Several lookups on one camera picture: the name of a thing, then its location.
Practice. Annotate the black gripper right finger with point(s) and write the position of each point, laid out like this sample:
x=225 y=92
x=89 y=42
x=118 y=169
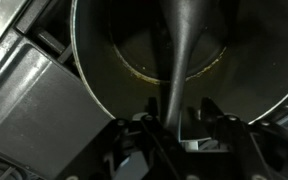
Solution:
x=250 y=150

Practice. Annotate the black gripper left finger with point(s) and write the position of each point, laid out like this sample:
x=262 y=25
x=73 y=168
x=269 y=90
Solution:
x=140 y=146

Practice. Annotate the black cooking pot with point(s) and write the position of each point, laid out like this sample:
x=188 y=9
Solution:
x=250 y=66

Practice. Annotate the stainless gas range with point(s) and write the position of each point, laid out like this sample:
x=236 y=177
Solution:
x=34 y=100

